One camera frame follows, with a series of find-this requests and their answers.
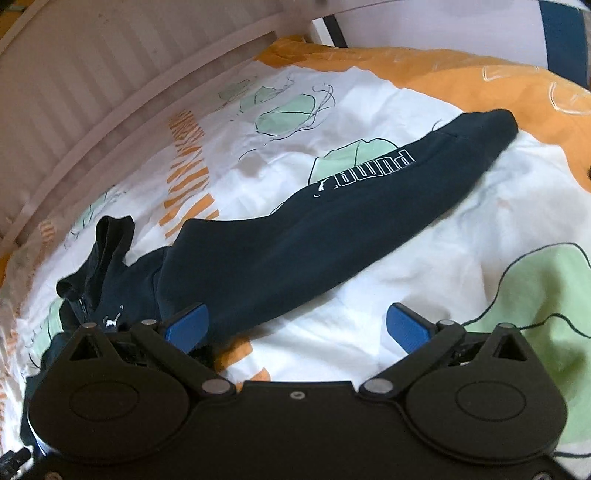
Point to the white wooden bed headboard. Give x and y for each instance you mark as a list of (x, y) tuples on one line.
[(85, 82)]

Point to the dark navy zip hoodie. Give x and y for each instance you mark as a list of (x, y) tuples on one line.
[(100, 393)]

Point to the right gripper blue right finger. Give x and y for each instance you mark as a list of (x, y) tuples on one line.
[(427, 346)]

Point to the white leaf-print duvet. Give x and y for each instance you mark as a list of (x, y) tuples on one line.
[(517, 248)]

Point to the orange bed sheet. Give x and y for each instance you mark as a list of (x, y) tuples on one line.
[(554, 110)]

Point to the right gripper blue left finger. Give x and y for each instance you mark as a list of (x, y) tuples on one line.
[(168, 343)]

